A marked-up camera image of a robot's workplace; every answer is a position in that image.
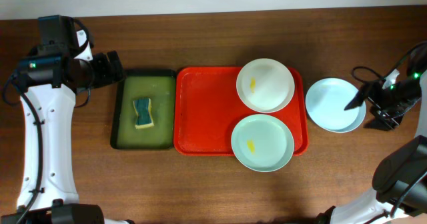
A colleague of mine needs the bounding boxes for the mint green plate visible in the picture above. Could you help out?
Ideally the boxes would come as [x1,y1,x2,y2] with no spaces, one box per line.
[231,114,295,173]

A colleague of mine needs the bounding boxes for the red plastic tray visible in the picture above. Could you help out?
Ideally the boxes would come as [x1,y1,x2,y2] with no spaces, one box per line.
[173,66,310,157]

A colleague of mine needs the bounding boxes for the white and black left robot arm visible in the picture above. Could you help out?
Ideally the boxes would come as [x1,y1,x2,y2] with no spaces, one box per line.
[1,51,124,223]

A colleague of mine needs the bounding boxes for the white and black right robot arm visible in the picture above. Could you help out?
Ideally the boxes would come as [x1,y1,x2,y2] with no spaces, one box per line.
[314,41,426,224]

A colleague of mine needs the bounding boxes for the dark green tray with water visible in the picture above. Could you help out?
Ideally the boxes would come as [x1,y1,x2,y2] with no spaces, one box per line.
[110,69,176,150]

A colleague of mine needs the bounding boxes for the green and yellow sponge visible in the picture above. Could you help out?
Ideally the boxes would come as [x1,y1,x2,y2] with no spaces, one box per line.
[133,97,154,129]

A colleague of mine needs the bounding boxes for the white plate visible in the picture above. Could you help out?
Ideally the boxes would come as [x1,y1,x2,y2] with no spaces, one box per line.
[236,58,296,113]

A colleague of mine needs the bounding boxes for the light blue plate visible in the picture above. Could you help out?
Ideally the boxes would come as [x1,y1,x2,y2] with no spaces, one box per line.
[305,78,366,133]

